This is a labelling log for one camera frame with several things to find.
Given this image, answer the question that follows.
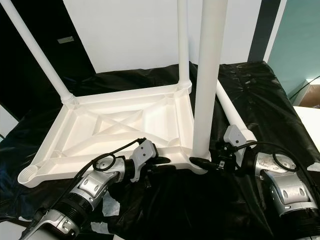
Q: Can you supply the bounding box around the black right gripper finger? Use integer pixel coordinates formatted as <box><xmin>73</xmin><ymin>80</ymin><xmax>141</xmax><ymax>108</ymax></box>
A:
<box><xmin>189</xmin><ymin>156</ymin><xmax>219</xmax><ymax>171</ymax></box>

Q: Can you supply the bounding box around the black plastic cover sheet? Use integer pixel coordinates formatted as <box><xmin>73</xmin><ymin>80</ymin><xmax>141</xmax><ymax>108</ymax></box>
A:
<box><xmin>0</xmin><ymin>61</ymin><xmax>320</xmax><ymax>238</ymax></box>

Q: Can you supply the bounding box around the black door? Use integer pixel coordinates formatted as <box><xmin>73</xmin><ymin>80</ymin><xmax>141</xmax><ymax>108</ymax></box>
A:
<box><xmin>0</xmin><ymin>0</ymin><xmax>96</xmax><ymax>108</ymax></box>

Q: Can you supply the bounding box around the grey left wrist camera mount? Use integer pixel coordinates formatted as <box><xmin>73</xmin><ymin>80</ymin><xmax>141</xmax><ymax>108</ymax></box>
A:
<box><xmin>130</xmin><ymin>139</ymin><xmax>158</xmax><ymax>181</ymax></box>

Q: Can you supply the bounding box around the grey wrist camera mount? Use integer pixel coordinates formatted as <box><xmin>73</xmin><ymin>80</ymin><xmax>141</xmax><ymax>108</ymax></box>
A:
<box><xmin>222</xmin><ymin>125</ymin><xmax>249</xmax><ymax>166</ymax></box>
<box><xmin>130</xmin><ymin>139</ymin><xmax>158</xmax><ymax>181</ymax></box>

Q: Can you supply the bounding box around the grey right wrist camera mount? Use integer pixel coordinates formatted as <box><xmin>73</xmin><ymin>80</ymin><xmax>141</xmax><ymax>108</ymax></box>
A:
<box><xmin>222</xmin><ymin>125</ymin><xmax>249</xmax><ymax>166</ymax></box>

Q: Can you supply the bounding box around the thin black wall cable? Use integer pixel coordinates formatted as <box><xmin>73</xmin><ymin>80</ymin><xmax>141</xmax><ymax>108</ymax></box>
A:
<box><xmin>290</xmin><ymin>75</ymin><xmax>320</xmax><ymax>98</ymax></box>

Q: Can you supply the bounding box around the black vertical wall post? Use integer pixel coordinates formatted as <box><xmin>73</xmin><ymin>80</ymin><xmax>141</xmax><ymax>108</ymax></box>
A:
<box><xmin>247</xmin><ymin>0</ymin><xmax>281</xmax><ymax>63</ymax></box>

